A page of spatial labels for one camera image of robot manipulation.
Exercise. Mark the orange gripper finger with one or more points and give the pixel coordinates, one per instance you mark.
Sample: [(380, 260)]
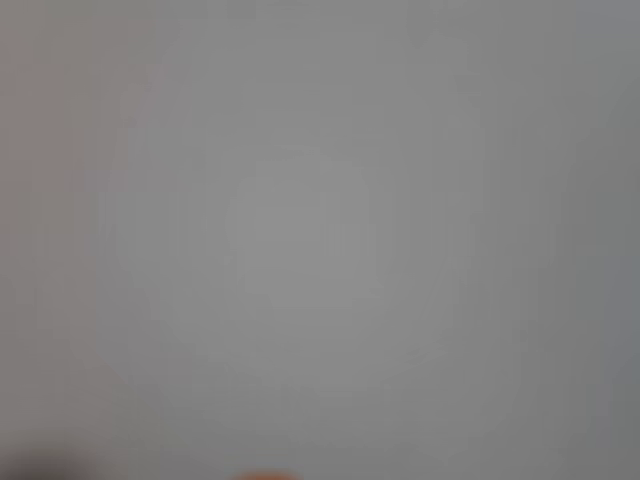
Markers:
[(267, 475)]

